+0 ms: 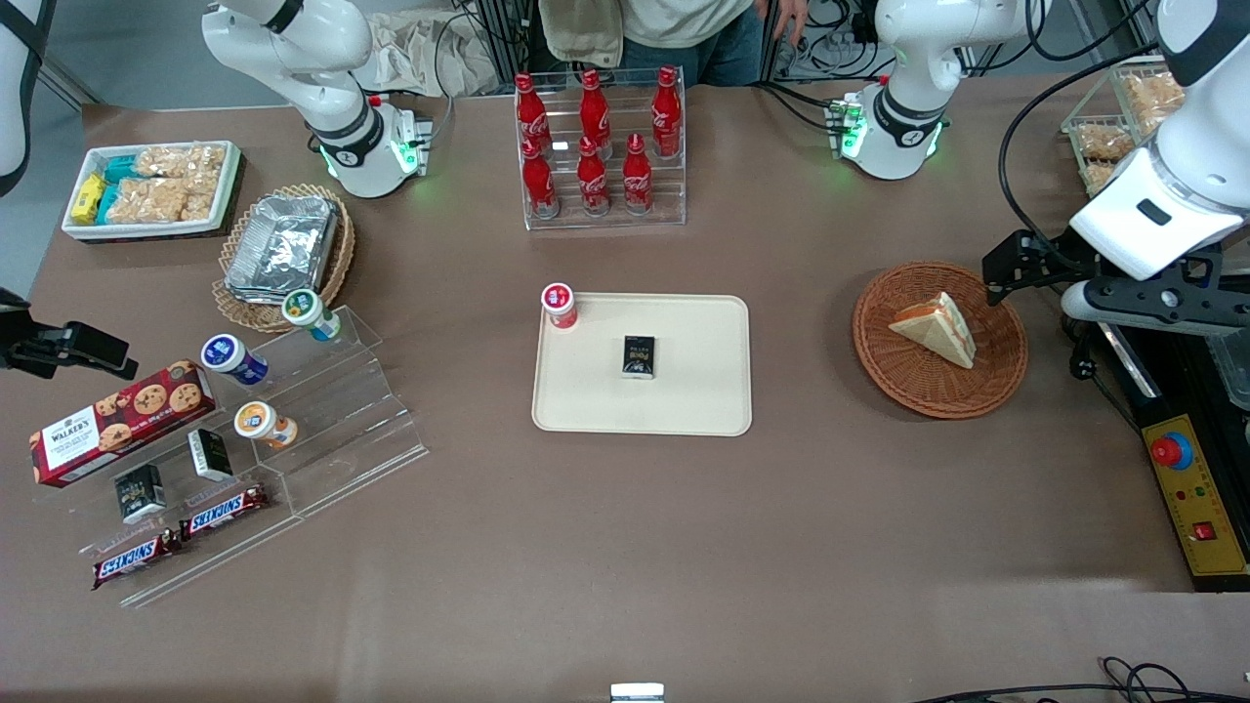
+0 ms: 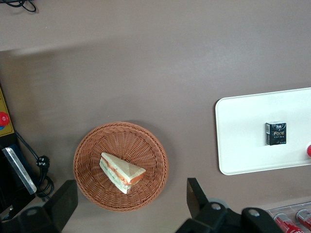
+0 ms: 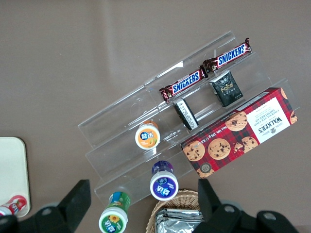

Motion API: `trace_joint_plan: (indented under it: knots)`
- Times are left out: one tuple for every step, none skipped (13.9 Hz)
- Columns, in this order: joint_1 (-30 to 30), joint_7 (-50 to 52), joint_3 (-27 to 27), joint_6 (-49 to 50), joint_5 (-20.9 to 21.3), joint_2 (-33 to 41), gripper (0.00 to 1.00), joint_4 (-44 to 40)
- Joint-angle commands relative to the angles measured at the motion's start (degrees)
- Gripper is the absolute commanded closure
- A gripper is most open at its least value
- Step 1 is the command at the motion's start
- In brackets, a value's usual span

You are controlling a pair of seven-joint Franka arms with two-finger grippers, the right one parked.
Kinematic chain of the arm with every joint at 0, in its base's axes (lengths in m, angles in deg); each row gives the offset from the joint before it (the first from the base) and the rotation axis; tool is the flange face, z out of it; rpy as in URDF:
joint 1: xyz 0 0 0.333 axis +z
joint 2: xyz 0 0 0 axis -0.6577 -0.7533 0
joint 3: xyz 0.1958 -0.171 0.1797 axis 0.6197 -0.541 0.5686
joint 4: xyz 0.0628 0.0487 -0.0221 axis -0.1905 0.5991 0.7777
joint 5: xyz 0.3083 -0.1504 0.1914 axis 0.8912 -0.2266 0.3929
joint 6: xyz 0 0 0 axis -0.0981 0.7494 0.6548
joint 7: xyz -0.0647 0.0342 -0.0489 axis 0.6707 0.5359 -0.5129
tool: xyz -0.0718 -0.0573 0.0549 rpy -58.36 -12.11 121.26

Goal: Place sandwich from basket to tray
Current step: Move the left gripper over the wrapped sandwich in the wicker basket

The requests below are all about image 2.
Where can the black machine yellow panel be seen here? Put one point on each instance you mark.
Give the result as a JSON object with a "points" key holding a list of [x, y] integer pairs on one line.
{"points": [[7, 174]]}

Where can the triangular sandwich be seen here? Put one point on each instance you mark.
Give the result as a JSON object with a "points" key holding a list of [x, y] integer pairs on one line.
{"points": [[121, 170]]}

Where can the small black box gold print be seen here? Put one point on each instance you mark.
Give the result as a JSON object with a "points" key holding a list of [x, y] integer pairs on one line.
{"points": [[277, 134]]}

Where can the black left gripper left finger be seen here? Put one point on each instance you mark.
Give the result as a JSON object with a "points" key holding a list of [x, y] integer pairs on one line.
{"points": [[66, 201]]}

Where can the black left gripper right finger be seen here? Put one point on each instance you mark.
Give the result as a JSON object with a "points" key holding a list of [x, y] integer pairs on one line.
{"points": [[195, 196]]}

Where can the red capped small bottle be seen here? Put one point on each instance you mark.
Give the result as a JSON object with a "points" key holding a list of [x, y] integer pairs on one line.
{"points": [[309, 150]]}

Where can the clear acrylic bottle rack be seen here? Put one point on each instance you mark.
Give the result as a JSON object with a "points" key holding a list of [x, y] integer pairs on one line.
{"points": [[291, 208]]}

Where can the round brown wicker basket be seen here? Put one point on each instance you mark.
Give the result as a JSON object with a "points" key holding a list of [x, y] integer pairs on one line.
{"points": [[136, 143]]}

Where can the white rectangular tray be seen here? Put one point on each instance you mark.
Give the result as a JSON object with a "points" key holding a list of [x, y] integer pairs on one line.
{"points": [[243, 145]]}

